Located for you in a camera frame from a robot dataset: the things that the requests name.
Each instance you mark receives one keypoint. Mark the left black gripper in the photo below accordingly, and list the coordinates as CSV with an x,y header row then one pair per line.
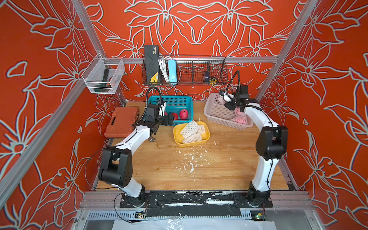
x,y
166,120

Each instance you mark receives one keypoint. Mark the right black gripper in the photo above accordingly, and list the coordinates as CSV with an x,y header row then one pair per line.
x,y
227,105

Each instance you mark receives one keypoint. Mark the white foam net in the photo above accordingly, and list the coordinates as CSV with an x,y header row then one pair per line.
x,y
193,138
201,130
190,129

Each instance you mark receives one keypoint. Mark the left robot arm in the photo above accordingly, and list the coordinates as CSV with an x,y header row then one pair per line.
x,y
116,167

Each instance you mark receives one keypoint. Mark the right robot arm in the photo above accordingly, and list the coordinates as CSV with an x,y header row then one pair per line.
x,y
271,144

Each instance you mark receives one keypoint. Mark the yellow plastic tray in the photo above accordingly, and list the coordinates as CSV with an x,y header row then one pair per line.
x,y
179,139

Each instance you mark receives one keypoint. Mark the pink plastic basket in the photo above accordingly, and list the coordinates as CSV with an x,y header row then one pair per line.
x,y
216,112

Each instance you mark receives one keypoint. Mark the teal plastic basket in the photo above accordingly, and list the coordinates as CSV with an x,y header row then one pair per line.
x,y
175,104

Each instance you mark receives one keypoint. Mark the yellow tape measure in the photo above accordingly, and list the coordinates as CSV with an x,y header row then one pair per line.
x,y
213,81

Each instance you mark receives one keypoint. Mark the orange tool case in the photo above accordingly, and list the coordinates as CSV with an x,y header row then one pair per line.
x,y
120,125

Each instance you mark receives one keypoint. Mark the light blue power bank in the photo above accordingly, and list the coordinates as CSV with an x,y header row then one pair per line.
x,y
172,71

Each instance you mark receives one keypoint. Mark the black rectangular device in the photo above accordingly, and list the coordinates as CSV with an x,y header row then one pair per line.
x,y
151,54

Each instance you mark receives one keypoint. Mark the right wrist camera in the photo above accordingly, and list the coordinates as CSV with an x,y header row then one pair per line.
x,y
226,97

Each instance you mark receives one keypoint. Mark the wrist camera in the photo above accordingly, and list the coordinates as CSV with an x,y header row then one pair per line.
x,y
162,105
226,97

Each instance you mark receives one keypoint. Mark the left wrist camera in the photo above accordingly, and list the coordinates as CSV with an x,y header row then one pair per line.
x,y
162,105

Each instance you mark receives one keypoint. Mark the black wire wall basket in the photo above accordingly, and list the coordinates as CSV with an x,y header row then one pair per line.
x,y
191,70

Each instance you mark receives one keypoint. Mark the dark green tool handle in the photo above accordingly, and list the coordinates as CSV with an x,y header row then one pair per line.
x,y
103,86

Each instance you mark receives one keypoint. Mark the clear acrylic wall box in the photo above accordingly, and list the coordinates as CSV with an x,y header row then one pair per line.
x,y
93,74

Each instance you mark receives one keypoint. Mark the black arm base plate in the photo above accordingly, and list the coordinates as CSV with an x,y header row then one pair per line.
x,y
158,198

